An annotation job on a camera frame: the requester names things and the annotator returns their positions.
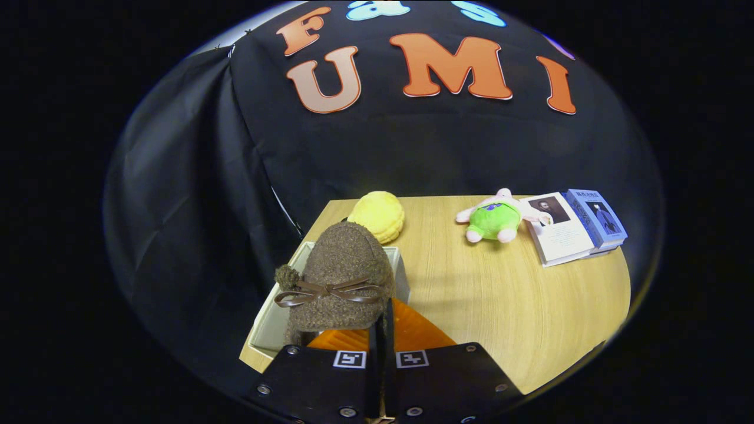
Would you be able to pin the yellow round plush bun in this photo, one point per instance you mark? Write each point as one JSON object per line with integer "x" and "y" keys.
{"x": 380, "y": 215}

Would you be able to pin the cream fabric storage box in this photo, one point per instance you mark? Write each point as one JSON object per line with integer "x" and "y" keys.
{"x": 268, "y": 327}

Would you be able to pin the white paperback book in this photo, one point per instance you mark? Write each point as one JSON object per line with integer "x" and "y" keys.
{"x": 562, "y": 235}

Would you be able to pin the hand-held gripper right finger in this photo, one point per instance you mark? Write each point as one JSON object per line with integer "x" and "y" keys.
{"x": 389, "y": 377}

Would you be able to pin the brown fuzzy shoe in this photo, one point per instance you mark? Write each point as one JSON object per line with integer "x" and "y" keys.
{"x": 341, "y": 259}

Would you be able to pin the blue paperback book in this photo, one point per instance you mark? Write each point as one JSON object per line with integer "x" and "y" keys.
{"x": 595, "y": 215}

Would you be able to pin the black backdrop cloth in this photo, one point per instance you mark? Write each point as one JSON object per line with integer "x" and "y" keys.
{"x": 412, "y": 153}

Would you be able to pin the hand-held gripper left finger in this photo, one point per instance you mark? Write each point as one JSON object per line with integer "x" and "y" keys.
{"x": 373, "y": 377}

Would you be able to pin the green and pink plush toy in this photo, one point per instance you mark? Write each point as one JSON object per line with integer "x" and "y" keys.
{"x": 495, "y": 221}

